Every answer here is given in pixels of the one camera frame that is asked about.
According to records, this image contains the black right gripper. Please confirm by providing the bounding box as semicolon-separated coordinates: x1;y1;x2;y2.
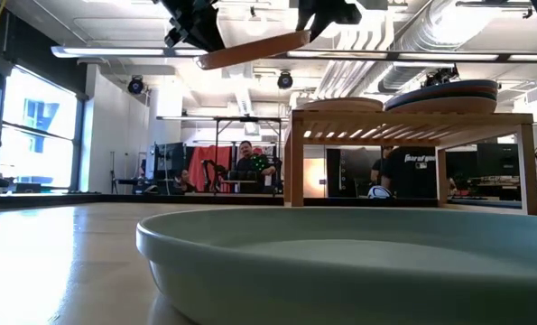
296;0;363;44

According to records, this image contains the terracotta plate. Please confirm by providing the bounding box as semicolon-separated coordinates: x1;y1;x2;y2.
194;29;312;71

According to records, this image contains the pale peach plate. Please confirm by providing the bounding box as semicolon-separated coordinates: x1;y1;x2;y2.
296;97;384;113

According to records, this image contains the slate blue plate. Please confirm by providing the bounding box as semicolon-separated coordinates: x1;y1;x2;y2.
384;79;499;107

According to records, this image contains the pale pink plate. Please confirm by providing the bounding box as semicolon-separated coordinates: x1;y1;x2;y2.
387;95;498;115

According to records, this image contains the orange plate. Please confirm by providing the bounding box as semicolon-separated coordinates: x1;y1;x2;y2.
384;87;499;109

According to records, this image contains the pale blue-green plate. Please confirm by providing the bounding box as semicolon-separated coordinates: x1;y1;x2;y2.
135;207;537;325

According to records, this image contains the wooden slatted shelf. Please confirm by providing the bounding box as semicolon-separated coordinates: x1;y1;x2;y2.
283;109;537;216

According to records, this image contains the black round spotlight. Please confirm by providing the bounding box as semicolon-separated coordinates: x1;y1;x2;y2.
276;70;294;90
126;74;145;96

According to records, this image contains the long ceiling light bar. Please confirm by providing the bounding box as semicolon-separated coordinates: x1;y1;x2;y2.
50;44;537;64

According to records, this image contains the red hanging cloth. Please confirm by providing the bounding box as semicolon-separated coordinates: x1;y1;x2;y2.
189;144;233;193

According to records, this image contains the black monitor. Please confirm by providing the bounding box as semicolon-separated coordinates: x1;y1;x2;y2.
153;142;187;181

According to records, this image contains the black spotlight cluster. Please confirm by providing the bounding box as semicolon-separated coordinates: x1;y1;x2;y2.
423;66;460;87

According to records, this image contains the person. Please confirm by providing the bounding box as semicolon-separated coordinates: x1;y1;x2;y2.
370;144;439;200
176;169;197;194
234;140;278;194

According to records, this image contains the orange lit panel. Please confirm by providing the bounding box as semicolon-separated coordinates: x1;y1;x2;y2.
302;157;327;199

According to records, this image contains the blue white rugby ball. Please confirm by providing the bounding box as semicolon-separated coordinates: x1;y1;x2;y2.
366;184;394;200

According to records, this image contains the black workstation frame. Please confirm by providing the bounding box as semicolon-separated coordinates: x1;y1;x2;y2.
212;116;283;196

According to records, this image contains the silver ventilation duct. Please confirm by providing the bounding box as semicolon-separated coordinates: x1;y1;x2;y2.
375;0;481;95

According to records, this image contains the black aluminium table frame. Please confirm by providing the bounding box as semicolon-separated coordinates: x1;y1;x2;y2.
0;192;537;217

